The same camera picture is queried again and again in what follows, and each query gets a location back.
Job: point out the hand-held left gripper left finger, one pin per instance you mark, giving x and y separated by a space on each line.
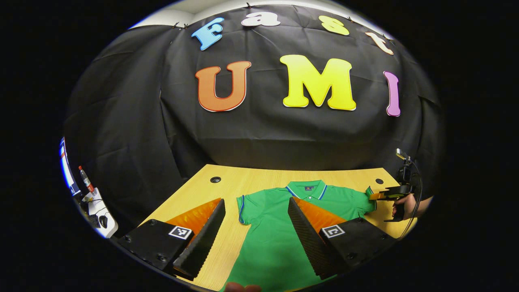
202 243

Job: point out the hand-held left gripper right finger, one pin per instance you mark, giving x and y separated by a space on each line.
310 243

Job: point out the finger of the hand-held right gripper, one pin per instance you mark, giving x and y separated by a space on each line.
391 191

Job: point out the green T-shirt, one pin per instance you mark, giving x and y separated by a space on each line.
271 243

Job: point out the black computer mouse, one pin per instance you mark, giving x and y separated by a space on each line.
103 222

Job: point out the white desk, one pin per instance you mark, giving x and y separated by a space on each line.
106 205

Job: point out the clear bottle red label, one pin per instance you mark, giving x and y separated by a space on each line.
86 181

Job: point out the white blue board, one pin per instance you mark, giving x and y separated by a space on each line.
67 170

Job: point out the row of black backdrop clips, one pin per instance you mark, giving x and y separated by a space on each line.
248 5

